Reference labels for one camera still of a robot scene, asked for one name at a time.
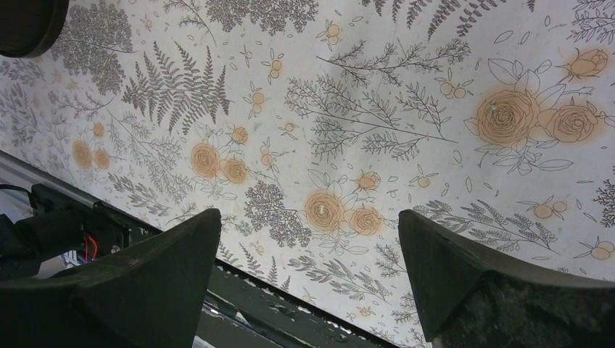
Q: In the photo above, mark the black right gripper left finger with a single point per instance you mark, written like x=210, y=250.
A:
x=147, y=295

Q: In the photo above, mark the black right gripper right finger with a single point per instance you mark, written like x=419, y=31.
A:
x=469, y=295

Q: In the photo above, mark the black bucket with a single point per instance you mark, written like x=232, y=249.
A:
x=29, y=28

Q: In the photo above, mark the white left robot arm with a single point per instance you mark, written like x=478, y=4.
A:
x=29, y=242

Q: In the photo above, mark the floral patterned table mat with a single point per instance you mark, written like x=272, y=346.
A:
x=311, y=124

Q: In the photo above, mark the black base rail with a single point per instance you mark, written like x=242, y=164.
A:
x=239, y=310

